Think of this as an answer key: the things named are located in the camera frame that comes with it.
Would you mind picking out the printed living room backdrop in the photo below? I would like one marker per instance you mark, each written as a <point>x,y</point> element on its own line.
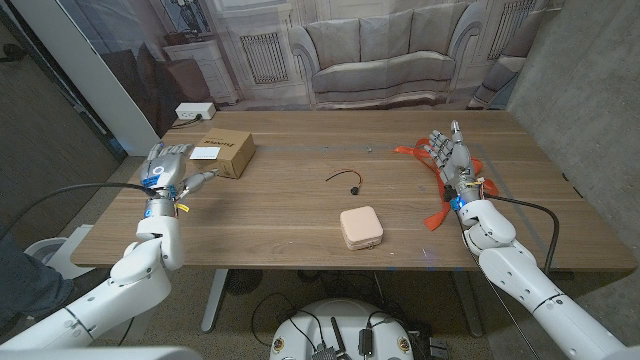
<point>380,50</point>

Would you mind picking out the black dongle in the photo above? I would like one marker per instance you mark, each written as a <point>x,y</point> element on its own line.
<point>365,342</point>

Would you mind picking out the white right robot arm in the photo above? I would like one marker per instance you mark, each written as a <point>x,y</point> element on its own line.
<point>525,280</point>

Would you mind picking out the person in blue jeans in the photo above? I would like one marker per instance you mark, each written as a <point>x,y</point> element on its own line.
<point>25,285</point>

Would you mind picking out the white power strip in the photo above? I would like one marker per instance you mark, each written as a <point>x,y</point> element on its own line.
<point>195,110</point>

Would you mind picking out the white card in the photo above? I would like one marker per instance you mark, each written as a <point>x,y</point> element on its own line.
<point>206,153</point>

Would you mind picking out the black round floor fan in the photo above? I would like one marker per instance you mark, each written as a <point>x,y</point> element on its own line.
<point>243,281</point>

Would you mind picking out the brown cardboard box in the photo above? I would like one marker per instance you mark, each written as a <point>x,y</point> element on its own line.
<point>235,150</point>

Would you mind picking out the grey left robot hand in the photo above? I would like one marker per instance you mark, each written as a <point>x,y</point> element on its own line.
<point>162,172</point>

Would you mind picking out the black antenna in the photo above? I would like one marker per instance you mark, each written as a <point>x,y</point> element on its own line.
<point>338,337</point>

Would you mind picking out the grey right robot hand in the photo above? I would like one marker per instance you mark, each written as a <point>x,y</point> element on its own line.
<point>460,165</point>

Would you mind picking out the white table leg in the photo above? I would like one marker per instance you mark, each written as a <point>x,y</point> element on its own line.
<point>215,300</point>
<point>467,305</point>

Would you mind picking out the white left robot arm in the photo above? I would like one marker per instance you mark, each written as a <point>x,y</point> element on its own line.
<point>125,280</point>

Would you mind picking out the white floor base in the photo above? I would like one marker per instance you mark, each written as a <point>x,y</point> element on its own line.
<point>50,250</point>

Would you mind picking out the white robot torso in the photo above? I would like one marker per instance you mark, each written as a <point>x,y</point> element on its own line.
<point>345,325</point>

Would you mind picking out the white robot head edge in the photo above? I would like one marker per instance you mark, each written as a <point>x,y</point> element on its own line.
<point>100,354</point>

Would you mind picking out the pink jewelry box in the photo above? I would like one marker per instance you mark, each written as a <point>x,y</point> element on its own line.
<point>361,226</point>

